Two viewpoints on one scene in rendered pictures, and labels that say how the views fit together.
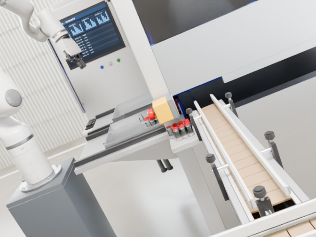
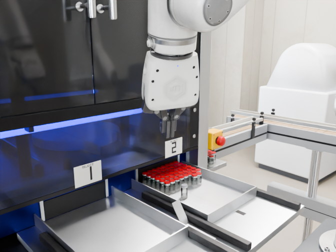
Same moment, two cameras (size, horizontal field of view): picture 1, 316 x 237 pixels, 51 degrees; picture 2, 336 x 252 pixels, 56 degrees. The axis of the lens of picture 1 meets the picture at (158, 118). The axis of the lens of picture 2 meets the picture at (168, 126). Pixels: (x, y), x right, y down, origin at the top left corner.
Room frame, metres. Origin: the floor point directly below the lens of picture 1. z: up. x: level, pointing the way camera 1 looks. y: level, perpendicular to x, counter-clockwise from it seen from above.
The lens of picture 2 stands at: (2.18, 0.64, 1.36)
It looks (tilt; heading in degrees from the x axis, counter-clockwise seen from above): 14 degrees down; 221
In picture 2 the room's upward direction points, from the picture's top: straight up
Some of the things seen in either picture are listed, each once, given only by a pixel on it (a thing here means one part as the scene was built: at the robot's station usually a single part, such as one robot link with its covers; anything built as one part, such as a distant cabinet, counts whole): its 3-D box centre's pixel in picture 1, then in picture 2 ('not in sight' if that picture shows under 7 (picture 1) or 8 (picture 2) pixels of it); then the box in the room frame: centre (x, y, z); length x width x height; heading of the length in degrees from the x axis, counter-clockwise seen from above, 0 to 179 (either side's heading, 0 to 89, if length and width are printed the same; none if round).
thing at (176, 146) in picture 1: (188, 137); (204, 163); (1.09, -0.08, 0.87); 0.14 x 0.13 x 0.02; 85
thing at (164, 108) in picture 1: (164, 109); (211, 138); (1.11, -0.04, 1.00); 0.08 x 0.07 x 0.07; 85
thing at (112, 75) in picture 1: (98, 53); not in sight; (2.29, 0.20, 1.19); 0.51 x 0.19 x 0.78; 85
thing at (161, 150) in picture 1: (136, 157); not in sight; (1.30, 0.15, 0.80); 0.34 x 0.03 x 0.13; 85
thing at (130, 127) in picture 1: (144, 122); (192, 187); (1.37, 0.06, 0.90); 0.34 x 0.26 x 0.04; 85
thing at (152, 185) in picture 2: not in sight; (169, 176); (1.36, -0.05, 0.90); 0.18 x 0.02 x 0.05; 175
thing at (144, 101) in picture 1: (144, 102); (108, 225); (1.71, 0.03, 0.90); 0.34 x 0.26 x 0.04; 85
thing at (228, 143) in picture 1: (229, 143); (223, 135); (0.81, -0.15, 0.92); 0.69 x 0.15 x 0.16; 175
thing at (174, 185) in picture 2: (153, 118); (183, 181); (1.37, 0.02, 0.90); 0.18 x 0.02 x 0.05; 175
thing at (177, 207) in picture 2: not in sight; (193, 219); (1.55, 0.20, 0.91); 0.14 x 0.03 x 0.06; 86
